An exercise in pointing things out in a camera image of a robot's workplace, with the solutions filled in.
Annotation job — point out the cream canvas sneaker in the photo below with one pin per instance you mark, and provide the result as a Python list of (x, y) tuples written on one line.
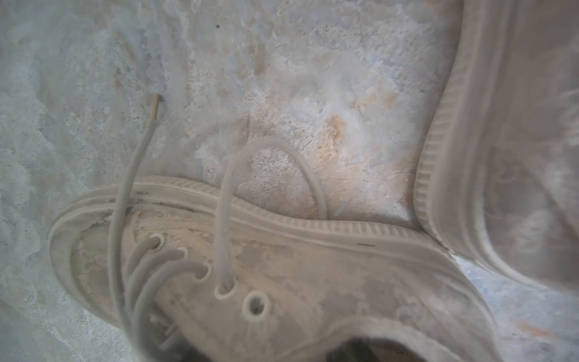
[(497, 181), (189, 272)]

